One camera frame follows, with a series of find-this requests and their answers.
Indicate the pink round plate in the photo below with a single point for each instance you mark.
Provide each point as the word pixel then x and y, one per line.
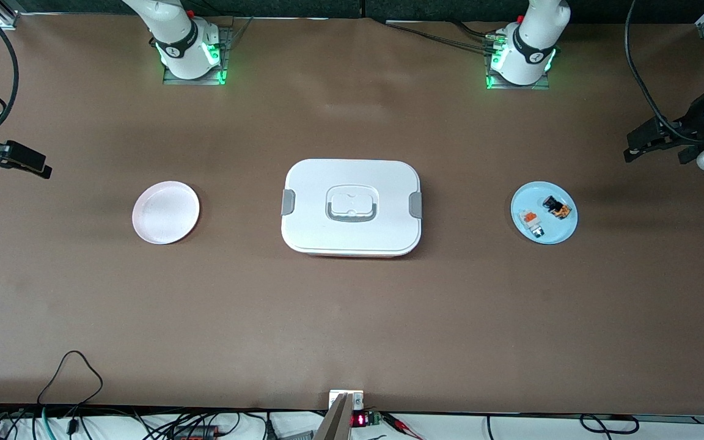
pixel 165 212

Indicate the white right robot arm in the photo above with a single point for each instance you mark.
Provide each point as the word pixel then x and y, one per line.
pixel 175 36

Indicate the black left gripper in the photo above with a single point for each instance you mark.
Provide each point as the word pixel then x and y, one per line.
pixel 692 124

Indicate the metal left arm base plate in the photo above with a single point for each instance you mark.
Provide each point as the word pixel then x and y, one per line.
pixel 544 84

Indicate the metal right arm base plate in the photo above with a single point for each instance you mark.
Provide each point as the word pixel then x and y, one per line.
pixel 225 55

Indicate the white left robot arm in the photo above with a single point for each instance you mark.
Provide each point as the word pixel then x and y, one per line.
pixel 529 43

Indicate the red clip leads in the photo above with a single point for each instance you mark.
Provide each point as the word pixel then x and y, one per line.
pixel 398 420

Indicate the red digit display board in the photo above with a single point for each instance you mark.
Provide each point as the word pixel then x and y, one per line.
pixel 361 420

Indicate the orange and black switch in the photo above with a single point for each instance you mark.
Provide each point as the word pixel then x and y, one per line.
pixel 557 208

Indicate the orange black connector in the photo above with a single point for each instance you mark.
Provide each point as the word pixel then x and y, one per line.
pixel 196 434

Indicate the white and orange switch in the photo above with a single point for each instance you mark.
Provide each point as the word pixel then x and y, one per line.
pixel 531 222

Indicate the light blue round plate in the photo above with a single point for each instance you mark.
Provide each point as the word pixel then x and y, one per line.
pixel 557 229

